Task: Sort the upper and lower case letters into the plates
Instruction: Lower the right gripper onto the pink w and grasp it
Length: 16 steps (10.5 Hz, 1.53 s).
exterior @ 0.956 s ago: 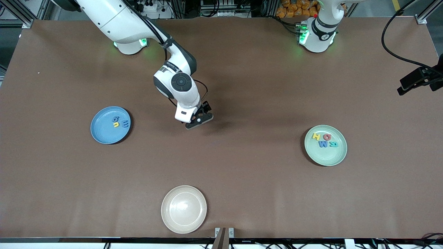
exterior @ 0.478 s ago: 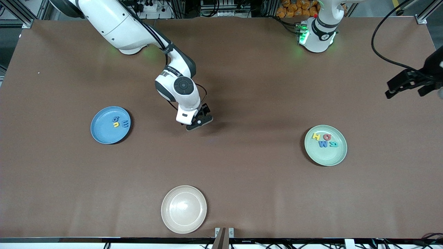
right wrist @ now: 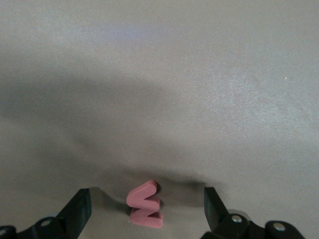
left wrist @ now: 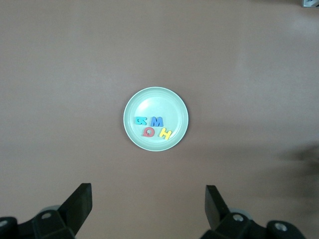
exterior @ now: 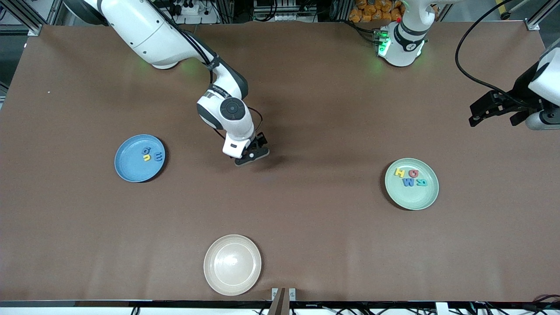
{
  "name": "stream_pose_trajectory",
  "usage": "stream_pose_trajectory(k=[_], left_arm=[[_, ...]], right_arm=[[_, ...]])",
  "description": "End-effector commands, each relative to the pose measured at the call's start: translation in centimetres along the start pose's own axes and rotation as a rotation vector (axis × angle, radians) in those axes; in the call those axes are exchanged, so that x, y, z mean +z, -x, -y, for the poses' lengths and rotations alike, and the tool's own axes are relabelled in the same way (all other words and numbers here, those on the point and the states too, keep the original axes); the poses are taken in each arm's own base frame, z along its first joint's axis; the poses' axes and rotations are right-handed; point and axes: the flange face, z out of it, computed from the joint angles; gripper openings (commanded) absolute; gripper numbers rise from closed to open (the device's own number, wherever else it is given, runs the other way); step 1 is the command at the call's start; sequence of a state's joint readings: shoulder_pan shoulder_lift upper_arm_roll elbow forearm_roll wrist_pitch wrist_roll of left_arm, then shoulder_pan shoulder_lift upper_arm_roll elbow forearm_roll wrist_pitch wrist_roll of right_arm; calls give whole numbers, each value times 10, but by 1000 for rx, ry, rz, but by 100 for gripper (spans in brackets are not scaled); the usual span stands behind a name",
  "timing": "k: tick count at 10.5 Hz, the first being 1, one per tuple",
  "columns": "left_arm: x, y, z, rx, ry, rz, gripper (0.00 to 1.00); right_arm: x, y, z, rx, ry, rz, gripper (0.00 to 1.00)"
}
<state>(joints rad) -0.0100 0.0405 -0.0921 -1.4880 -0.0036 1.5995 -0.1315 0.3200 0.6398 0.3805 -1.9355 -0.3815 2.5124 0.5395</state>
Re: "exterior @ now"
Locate grey rod with black foot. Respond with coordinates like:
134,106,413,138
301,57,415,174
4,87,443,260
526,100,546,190
501,0,528,21

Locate beige round plate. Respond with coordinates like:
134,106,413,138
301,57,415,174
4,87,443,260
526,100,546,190
203,234,262,296

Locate blue round plate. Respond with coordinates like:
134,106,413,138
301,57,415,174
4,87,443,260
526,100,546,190
114,134,166,183

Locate pale green round plate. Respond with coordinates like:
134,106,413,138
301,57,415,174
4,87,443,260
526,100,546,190
385,157,439,211

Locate grey equipment rack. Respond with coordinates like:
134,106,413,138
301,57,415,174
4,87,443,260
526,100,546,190
221,0,346,23

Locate white power strip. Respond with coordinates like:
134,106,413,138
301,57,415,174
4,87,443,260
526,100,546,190
168,0,219,25

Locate orange snack bags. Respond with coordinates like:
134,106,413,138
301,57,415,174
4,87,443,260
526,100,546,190
349,0,405,23

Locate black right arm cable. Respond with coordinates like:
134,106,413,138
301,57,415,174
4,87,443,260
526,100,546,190
149,0,264,140

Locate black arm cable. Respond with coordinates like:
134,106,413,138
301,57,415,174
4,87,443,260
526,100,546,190
455,0,536,109
149,0,264,140

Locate aluminium frame post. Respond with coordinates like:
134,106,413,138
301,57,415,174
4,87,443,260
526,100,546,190
525,0,560,31
0,0,44,36

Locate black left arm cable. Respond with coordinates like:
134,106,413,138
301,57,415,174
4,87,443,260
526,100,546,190
455,0,536,109

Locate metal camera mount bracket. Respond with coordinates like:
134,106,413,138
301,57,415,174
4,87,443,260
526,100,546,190
271,287,297,315

